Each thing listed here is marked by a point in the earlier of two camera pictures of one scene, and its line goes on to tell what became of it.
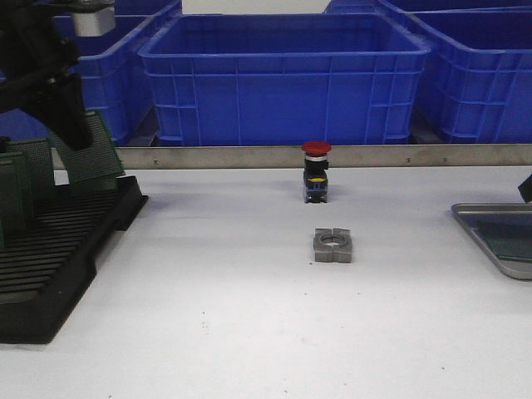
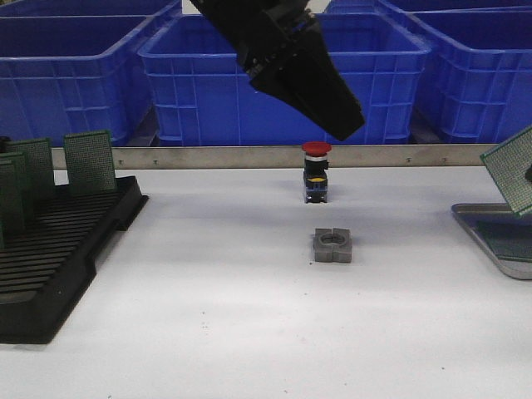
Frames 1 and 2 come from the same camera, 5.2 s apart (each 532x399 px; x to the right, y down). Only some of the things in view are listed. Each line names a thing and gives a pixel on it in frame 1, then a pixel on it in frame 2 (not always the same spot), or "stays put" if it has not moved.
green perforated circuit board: x=98 y=160 → x=508 y=163
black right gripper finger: x=525 y=189 → x=529 y=174
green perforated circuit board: x=509 y=240 stays put
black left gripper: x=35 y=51 → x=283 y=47
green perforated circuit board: x=18 y=179 stays put
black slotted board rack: x=44 y=274 stays put
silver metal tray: x=504 y=232 stays put
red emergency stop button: x=316 y=164 stays put
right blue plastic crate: x=476 y=86 stays put
